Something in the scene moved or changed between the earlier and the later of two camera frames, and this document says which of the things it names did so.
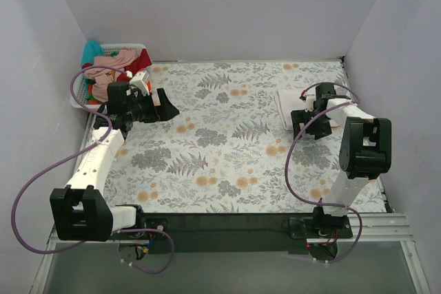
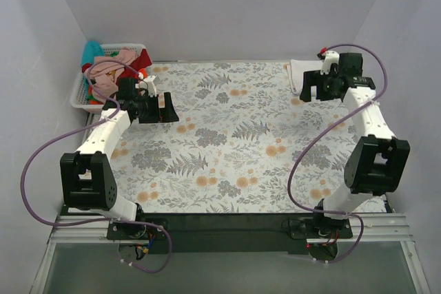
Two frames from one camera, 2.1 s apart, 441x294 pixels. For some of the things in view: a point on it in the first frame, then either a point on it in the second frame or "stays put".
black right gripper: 311,119 → 313,85
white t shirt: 333,124 → 296,67
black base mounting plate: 238,233 stays put
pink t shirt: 103,76 stays put
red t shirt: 142,61 stays put
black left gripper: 153,108 stays put
